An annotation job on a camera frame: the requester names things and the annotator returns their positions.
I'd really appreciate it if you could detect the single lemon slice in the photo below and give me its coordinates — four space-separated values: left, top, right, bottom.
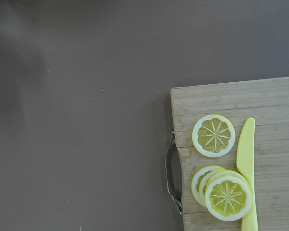
192 114 236 158

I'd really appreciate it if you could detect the bottom stacked lemon slice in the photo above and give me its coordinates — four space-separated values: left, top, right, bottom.
191 165 224 207

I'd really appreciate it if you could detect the middle stacked lemon slice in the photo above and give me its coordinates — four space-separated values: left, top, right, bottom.
198 169 247 207

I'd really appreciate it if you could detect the yellow plastic knife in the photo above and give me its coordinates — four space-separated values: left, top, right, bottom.
236 117 258 231

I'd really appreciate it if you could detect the bamboo cutting board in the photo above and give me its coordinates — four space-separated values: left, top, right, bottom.
171 77 289 231

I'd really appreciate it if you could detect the metal cutting board handle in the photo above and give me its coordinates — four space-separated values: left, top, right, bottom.
164 131 183 215

